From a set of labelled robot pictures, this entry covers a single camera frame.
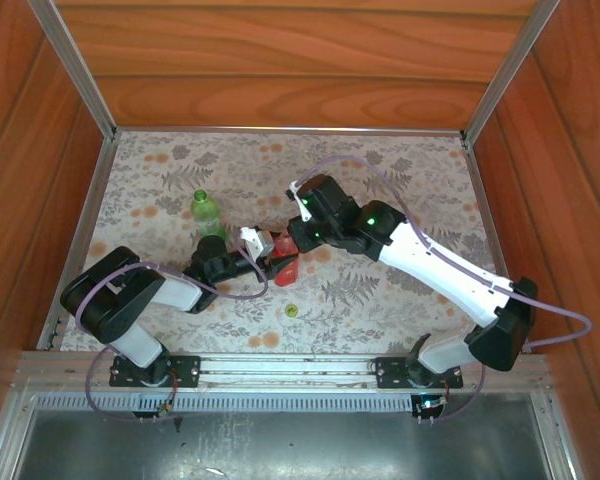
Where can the black base electronics board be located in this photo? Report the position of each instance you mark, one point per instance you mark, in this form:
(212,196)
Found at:
(427,402)
(167,409)

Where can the aluminium table side rail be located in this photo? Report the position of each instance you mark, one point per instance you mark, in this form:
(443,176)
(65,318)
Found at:
(87,225)
(480,200)

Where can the green bottle cap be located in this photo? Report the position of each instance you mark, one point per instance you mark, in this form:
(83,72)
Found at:
(291,311)

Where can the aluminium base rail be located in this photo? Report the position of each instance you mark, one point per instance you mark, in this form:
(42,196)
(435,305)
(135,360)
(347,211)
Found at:
(290,367)

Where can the floral patterned tablecloth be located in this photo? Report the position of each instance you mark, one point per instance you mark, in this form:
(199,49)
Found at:
(380,310)

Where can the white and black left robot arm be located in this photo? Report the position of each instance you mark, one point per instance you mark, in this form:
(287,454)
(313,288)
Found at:
(175,292)

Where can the aluminium frame rail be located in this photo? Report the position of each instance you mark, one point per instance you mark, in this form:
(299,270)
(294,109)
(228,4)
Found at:
(5,445)
(562,440)

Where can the aluminium corner post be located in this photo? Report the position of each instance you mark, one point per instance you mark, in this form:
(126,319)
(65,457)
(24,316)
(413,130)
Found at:
(510,75)
(75,75)

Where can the red drink bottle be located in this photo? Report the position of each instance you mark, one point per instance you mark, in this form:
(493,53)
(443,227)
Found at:
(286,277)

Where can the aluminium table edge bar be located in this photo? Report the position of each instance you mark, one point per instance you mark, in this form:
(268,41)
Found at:
(280,131)

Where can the green plastic bottle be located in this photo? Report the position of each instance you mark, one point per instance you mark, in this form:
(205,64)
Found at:
(207,220)

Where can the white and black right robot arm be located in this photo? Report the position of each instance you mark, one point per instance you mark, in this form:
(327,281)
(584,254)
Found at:
(445,270)

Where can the grey metal sheet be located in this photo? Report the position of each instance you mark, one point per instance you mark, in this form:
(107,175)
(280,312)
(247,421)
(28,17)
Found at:
(290,445)

